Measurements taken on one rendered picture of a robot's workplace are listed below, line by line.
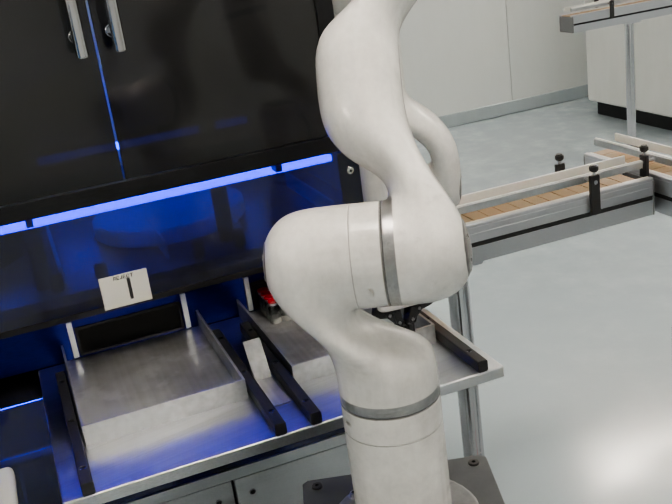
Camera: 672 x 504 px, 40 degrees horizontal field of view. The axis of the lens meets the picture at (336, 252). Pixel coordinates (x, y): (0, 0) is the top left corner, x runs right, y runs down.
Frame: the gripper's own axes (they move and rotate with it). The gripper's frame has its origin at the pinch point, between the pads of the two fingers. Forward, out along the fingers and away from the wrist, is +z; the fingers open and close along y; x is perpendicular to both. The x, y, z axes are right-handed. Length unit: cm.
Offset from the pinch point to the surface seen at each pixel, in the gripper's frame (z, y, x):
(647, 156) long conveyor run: -7, -82, -42
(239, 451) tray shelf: 5.3, 33.1, 12.4
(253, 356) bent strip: 0.8, 24.2, -8.7
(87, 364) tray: 4, 50, -31
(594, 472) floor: 90, -80, -66
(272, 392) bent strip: 4.3, 23.8, -0.9
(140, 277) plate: -11.5, 38.0, -27.1
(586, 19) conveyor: -7, -244, -297
